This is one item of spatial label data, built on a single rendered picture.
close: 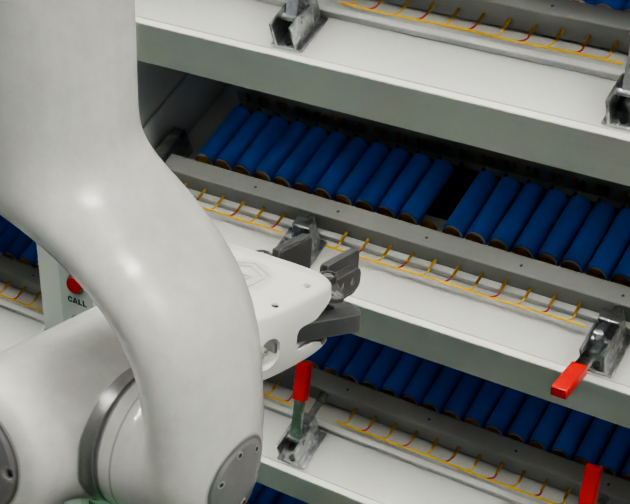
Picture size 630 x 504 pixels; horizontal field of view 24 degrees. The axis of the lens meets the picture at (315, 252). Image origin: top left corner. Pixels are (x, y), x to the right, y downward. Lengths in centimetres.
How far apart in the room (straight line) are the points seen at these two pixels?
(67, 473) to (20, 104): 19
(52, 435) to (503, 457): 57
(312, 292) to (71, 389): 20
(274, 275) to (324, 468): 41
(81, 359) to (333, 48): 41
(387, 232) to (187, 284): 48
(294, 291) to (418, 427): 40
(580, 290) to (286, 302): 30
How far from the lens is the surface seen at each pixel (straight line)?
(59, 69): 66
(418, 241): 114
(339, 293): 92
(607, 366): 107
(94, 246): 68
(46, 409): 74
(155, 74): 128
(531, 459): 122
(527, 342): 110
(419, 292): 114
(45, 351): 77
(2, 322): 150
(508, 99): 102
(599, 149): 99
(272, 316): 86
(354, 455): 128
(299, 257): 99
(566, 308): 111
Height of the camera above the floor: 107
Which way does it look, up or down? 29 degrees down
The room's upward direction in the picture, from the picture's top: straight up
